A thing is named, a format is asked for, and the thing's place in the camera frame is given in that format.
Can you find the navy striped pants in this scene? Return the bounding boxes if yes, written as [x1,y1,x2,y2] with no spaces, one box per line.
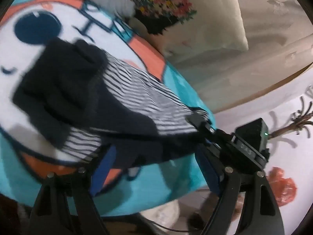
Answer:
[12,39,212,165]

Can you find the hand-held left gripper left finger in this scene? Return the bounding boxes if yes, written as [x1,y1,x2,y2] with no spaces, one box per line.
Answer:
[28,145,118,235]

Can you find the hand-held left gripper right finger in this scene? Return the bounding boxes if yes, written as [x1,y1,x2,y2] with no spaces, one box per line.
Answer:
[194,147,286,235]

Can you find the beige floral printed pillow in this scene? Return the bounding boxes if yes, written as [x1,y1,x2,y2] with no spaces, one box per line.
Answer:
[120,0,249,54]

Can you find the teal cartoon printed blanket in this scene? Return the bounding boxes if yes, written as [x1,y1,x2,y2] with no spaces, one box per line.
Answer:
[0,0,217,216]

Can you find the brown branch wall sticker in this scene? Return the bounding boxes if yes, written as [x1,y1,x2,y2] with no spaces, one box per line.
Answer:
[269,86,313,142]

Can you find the red flower wall sticker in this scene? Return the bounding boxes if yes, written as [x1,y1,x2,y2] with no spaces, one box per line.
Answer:
[266,167,299,207]

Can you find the beige curtain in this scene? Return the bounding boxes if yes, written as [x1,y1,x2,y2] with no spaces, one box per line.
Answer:
[169,0,313,114]

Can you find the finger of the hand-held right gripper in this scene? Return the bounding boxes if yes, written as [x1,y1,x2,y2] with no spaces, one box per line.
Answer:
[203,139,223,155]
[185,113,233,142]

